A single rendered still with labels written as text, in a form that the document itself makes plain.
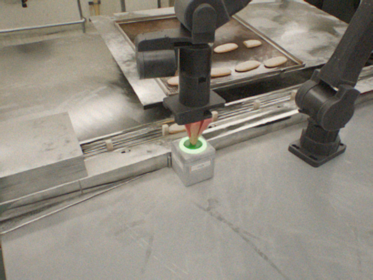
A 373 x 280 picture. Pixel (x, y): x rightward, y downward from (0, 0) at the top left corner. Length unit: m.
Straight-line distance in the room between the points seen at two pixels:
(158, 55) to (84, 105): 0.52
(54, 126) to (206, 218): 0.37
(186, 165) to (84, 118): 0.40
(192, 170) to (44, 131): 0.32
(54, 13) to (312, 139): 3.93
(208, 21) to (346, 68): 0.32
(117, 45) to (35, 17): 3.33
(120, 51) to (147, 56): 0.55
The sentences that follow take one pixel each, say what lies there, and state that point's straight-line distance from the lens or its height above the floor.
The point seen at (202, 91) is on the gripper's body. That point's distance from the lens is 0.51.
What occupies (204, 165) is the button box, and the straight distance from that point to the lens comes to 0.60.
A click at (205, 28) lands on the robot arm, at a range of 0.45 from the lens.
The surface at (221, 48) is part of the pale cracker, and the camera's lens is 1.05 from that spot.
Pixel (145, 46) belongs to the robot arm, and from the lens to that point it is 0.47.
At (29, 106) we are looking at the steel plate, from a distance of 1.02.
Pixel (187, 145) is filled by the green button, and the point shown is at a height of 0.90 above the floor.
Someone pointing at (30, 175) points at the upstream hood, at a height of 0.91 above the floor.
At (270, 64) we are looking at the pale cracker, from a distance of 1.02.
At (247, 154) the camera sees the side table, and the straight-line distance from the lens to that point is 0.71.
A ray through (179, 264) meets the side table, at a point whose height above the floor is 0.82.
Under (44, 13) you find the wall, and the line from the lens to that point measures 4.34.
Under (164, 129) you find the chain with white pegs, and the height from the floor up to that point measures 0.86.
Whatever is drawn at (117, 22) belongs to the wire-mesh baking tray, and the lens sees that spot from 1.21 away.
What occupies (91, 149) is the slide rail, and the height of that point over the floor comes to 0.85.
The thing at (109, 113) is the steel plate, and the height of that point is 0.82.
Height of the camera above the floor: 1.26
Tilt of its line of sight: 36 degrees down
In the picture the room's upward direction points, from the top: straight up
